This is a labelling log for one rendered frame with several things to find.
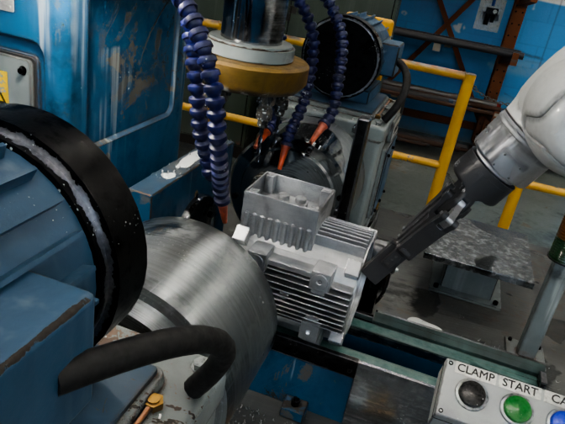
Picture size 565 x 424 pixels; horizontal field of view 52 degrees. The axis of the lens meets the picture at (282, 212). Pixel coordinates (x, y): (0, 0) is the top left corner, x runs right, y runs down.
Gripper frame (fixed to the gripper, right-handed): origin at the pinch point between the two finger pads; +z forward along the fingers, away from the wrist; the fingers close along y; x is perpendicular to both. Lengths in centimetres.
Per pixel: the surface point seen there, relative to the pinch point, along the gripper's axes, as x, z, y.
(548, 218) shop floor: 134, 50, -350
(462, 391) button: 12.7, -3.5, 18.7
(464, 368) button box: 12.0, -4.3, 15.8
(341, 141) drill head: -16.0, 4.3, -37.1
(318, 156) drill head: -17.4, 6.1, -26.9
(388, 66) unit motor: -20, -7, -65
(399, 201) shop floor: 44, 102, -305
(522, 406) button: 18.1, -7.0, 18.2
